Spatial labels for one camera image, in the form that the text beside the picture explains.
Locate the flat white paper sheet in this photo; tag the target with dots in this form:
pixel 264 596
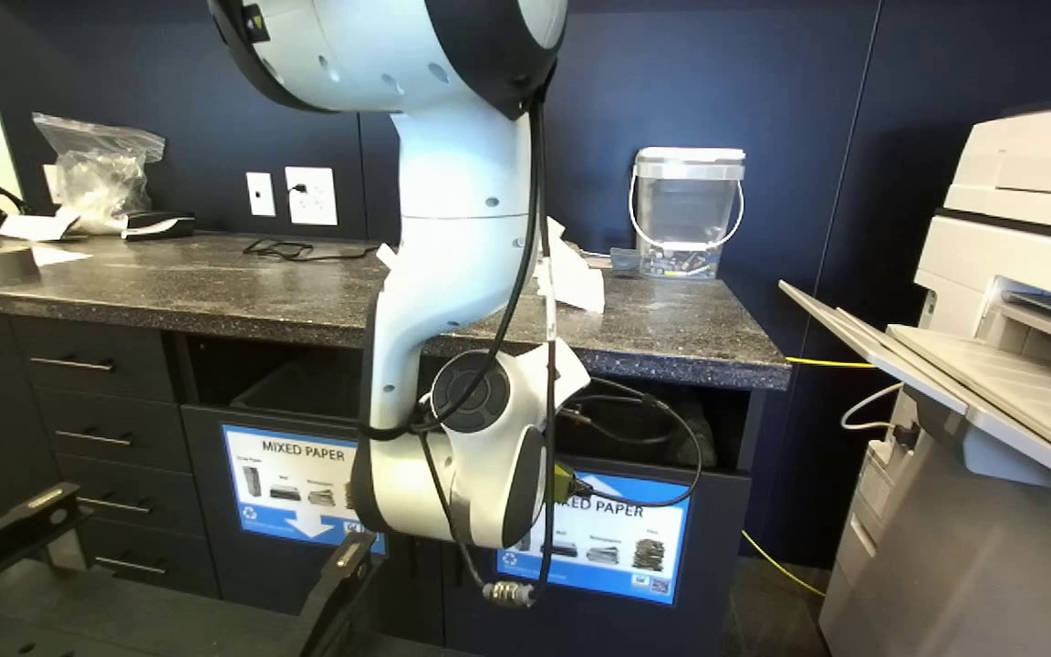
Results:
pixel 65 252

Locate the black metal stand leg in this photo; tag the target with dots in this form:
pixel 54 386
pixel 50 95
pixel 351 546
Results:
pixel 15 532
pixel 331 605

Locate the white office printer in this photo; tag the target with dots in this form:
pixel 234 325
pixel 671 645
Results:
pixel 987 572

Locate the wide white wall outlet plate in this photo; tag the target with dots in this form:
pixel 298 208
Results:
pixel 311 198

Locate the mixed paper sign down arrow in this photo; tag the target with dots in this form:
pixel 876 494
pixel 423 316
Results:
pixel 284 477

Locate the clear plastic bucket with lid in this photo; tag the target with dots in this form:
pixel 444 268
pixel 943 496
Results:
pixel 689 201

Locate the mixed paper sign up arrow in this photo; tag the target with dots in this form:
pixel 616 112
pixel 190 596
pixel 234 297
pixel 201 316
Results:
pixel 637 535

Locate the folded white paper sheet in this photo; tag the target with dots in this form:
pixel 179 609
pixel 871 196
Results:
pixel 582 287

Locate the cup-shaped white paper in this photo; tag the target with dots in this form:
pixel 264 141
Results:
pixel 385 258

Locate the narrow white wall plate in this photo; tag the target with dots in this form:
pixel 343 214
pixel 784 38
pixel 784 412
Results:
pixel 260 191

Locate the orange wrist camera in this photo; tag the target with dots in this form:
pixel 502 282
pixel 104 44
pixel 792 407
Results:
pixel 576 482

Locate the small grey box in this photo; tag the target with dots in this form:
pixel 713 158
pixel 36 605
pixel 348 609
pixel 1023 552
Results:
pixel 626 259

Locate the right blue-label recycling bin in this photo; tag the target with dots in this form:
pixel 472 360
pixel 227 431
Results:
pixel 719 572

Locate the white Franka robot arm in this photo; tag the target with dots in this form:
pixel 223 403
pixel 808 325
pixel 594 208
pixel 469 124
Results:
pixel 455 182

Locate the white crumpled label paper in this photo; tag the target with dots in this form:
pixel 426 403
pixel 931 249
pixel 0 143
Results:
pixel 39 225

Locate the dark cabinet drawer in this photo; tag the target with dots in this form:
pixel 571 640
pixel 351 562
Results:
pixel 112 412
pixel 148 546
pixel 128 479
pixel 94 341

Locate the dark cabinet door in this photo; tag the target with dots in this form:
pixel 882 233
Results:
pixel 409 596

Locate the grey printer bypass tray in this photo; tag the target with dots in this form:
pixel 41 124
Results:
pixel 940 378

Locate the clear plastic bag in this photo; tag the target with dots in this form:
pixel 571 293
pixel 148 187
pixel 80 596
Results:
pixel 101 178

